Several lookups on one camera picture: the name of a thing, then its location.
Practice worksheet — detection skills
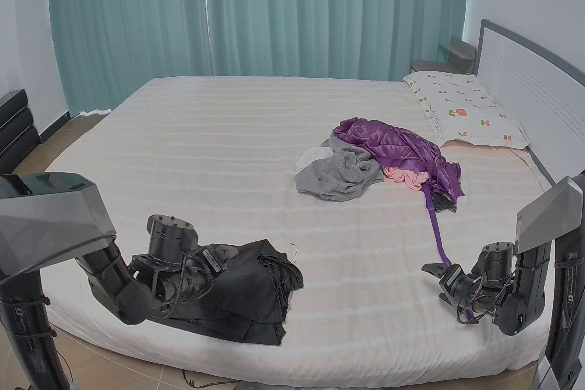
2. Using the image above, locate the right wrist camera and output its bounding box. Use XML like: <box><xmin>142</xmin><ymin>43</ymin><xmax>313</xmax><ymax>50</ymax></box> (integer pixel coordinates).
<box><xmin>439</xmin><ymin>265</ymin><xmax>468</xmax><ymax>298</ymax></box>

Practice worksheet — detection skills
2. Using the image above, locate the black cable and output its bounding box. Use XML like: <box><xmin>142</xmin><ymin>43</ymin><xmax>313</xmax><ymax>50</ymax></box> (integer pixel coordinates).
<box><xmin>182</xmin><ymin>370</ymin><xmax>207</xmax><ymax>390</ymax></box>

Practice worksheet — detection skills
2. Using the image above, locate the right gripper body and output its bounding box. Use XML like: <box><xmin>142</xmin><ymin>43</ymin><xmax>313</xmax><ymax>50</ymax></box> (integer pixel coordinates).
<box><xmin>450</xmin><ymin>275</ymin><xmax>484</xmax><ymax>310</ymax></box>

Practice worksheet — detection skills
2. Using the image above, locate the purple garment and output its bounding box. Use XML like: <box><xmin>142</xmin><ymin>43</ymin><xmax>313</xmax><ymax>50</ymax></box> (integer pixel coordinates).
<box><xmin>333</xmin><ymin>118</ymin><xmax>480</xmax><ymax>326</ymax></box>

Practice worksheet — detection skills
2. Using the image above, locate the white printed pillow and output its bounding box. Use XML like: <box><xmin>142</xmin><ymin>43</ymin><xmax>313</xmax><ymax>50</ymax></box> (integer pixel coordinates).
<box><xmin>403</xmin><ymin>70</ymin><xmax>532</xmax><ymax>150</ymax></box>

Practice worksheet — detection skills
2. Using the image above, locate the black chest of drawers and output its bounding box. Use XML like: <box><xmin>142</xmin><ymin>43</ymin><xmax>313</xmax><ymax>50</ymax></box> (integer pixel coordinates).
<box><xmin>0</xmin><ymin>89</ymin><xmax>38</xmax><ymax>170</ymax></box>

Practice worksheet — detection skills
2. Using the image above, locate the grey bedside table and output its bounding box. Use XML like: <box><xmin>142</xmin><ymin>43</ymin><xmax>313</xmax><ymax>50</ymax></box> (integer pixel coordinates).
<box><xmin>410</xmin><ymin>36</ymin><xmax>477</xmax><ymax>74</ymax></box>

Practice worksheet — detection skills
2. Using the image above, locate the white garment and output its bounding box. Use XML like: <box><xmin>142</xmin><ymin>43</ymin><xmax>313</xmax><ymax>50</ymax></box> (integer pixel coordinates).
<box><xmin>297</xmin><ymin>146</ymin><xmax>337</xmax><ymax>172</ymax></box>

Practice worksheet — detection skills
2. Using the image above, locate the bed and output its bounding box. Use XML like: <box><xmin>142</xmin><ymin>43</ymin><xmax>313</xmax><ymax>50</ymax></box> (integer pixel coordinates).
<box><xmin>43</xmin><ymin>19</ymin><xmax>585</xmax><ymax>384</ymax></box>

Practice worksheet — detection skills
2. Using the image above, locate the black T-shirt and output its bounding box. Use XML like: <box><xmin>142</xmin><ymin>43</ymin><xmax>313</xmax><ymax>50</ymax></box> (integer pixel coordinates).
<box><xmin>167</xmin><ymin>239</ymin><xmax>305</xmax><ymax>347</ymax></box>

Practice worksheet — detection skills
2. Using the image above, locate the pink garment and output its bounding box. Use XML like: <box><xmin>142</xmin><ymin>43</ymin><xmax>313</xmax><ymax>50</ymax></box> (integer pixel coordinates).
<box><xmin>383</xmin><ymin>165</ymin><xmax>431</xmax><ymax>193</ymax></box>

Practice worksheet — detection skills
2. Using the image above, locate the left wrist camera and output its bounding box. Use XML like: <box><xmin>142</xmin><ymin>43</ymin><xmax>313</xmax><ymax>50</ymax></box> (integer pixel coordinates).
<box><xmin>201</xmin><ymin>244</ymin><xmax>239</xmax><ymax>275</ymax></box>

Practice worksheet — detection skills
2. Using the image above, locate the dark grey garment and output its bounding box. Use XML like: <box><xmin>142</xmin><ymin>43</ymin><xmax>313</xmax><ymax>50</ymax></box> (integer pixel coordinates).
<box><xmin>427</xmin><ymin>191</ymin><xmax>460</xmax><ymax>214</ymax></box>

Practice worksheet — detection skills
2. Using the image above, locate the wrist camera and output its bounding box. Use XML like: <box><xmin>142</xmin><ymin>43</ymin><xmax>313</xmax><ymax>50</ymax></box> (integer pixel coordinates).
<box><xmin>201</xmin><ymin>244</ymin><xmax>239</xmax><ymax>275</ymax></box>
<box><xmin>439</xmin><ymin>265</ymin><xmax>468</xmax><ymax>298</ymax></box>

